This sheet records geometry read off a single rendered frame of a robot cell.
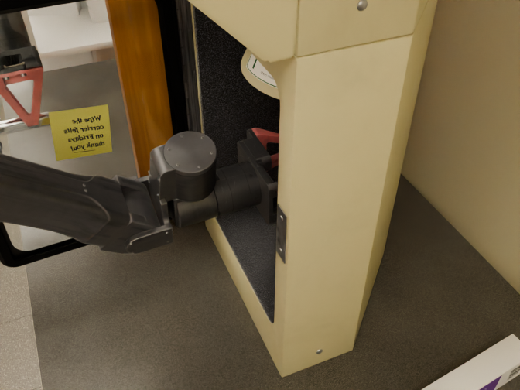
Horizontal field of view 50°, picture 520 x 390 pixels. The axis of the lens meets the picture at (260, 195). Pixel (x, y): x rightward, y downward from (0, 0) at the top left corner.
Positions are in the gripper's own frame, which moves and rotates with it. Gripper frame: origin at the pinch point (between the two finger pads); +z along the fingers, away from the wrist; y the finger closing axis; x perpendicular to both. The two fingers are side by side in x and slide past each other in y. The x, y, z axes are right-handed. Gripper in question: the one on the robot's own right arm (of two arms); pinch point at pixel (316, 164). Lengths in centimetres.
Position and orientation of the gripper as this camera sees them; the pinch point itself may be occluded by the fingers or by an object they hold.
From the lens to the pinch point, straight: 72.7
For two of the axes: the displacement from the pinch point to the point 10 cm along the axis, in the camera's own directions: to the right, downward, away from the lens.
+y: -3.9, -6.0, 6.9
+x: 0.2, 7.5, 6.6
